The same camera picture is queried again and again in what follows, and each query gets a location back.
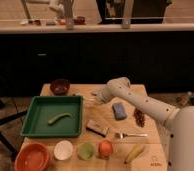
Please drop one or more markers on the light green cup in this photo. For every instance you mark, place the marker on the light green cup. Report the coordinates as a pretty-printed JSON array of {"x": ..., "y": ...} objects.
[{"x": 86, "y": 151}]

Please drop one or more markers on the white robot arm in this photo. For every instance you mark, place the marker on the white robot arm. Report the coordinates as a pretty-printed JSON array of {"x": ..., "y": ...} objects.
[{"x": 179, "y": 121}]

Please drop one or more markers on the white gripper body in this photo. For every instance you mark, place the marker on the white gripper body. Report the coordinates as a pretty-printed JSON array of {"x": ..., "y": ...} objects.
[{"x": 100, "y": 97}]

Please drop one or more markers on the orange plastic bowl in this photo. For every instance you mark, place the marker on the orange plastic bowl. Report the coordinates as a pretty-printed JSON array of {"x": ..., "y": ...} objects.
[{"x": 32, "y": 157}]

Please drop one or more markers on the metal fork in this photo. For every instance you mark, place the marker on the metal fork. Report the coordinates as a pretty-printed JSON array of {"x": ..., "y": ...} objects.
[{"x": 123, "y": 135}]

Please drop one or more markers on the grey wooden block eraser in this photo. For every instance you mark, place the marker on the grey wooden block eraser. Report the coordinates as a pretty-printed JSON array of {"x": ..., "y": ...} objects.
[{"x": 97, "y": 128}]

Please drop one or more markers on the white small bowl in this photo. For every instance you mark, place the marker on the white small bowl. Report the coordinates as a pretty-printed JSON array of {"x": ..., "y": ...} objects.
[{"x": 63, "y": 150}]

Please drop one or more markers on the green bean toy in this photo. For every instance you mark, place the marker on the green bean toy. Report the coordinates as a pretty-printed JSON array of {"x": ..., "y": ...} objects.
[{"x": 58, "y": 117}]

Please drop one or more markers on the orange round fruit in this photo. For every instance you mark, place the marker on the orange round fruit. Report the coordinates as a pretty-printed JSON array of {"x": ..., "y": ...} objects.
[{"x": 105, "y": 148}]

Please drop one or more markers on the blue sponge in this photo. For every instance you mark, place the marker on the blue sponge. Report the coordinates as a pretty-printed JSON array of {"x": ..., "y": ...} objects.
[{"x": 119, "y": 111}]

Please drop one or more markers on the yellow banana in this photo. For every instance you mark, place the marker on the yellow banana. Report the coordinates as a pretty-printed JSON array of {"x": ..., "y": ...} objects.
[{"x": 135, "y": 152}]

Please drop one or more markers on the dark red grape bunch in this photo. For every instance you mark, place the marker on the dark red grape bunch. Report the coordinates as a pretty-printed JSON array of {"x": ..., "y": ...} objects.
[{"x": 139, "y": 118}]

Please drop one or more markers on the green plastic tray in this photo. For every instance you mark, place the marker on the green plastic tray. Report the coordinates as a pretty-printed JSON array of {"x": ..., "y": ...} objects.
[{"x": 43, "y": 108}]

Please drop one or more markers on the dark purple bowl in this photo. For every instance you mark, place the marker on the dark purple bowl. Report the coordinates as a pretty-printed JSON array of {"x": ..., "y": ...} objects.
[{"x": 60, "y": 86}]

